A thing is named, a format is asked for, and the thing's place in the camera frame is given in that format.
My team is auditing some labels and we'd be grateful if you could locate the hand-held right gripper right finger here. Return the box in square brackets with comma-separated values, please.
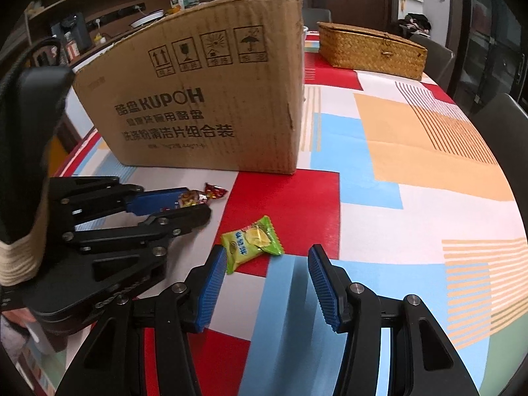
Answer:
[309, 244, 481, 396]

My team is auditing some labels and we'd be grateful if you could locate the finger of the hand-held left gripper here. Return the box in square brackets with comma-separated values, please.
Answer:
[62, 204, 212, 255]
[49, 176, 190, 226]

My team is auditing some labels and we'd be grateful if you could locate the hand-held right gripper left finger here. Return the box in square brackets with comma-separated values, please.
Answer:
[55, 245, 228, 396]

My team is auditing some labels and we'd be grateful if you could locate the red twist-wrapped candy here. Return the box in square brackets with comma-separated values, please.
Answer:
[177, 181, 229, 209]

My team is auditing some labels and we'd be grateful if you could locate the yellow-green candy packet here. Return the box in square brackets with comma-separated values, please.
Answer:
[220, 215, 285, 275]

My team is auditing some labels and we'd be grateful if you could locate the brown cardboard box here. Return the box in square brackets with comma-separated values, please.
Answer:
[72, 0, 307, 175]

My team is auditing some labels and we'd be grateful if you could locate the colourful patchwork tablecloth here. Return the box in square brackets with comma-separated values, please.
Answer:
[12, 35, 528, 396]

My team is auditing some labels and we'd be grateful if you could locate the black coffee machine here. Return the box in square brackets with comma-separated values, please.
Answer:
[51, 12, 92, 52]

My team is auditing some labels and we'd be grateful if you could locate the woven wicker basket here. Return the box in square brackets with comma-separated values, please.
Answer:
[317, 21, 428, 81]

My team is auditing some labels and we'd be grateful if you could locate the dark grey chair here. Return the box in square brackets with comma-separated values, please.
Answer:
[408, 33, 456, 91]
[470, 93, 528, 166]

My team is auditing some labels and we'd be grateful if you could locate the dark clothes pile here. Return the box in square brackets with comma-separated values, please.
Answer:
[390, 13, 432, 36]

